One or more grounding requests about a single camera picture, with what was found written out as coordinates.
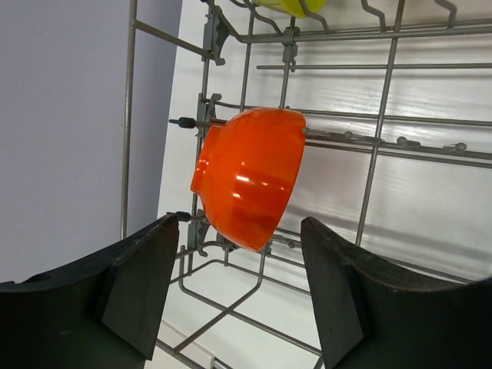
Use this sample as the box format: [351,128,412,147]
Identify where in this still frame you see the grey wire dish rack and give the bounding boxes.
[121,1,491,368]

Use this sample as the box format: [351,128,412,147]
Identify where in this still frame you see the orange-red bowl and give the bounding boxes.
[191,108,306,251]

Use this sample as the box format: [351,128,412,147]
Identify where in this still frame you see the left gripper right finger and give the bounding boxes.
[301,217,491,368]

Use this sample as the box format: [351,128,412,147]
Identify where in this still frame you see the lime green bowl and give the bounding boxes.
[254,0,326,18]

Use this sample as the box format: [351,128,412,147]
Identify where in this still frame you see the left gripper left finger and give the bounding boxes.
[1,215,179,368]

